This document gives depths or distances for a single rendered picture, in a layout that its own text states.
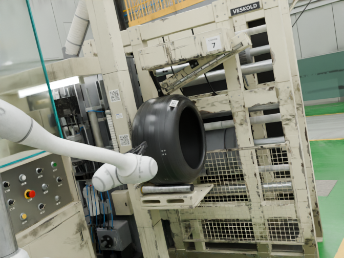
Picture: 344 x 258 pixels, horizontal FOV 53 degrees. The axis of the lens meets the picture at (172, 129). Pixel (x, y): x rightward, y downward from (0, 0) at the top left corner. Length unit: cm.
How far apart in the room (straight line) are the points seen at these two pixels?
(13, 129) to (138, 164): 49
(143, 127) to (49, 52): 1090
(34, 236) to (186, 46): 142
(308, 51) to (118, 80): 926
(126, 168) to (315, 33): 995
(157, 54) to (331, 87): 893
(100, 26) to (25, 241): 130
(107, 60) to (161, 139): 65
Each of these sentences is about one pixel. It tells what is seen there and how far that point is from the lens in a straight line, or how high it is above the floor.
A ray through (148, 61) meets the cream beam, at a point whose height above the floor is 169.
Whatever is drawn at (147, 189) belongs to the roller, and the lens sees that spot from 217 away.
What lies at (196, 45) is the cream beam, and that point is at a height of 171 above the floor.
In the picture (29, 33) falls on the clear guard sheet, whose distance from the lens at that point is 229.
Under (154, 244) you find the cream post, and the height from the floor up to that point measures 49.
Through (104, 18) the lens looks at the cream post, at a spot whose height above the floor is 198.
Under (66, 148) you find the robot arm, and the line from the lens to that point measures 134.
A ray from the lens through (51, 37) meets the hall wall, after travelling 1294.
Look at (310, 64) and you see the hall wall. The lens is 1102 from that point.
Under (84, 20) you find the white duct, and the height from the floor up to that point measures 209.
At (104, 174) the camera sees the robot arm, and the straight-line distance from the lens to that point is 150.
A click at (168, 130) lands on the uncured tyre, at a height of 127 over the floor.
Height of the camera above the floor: 153
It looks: 8 degrees down
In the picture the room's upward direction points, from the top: 12 degrees counter-clockwise
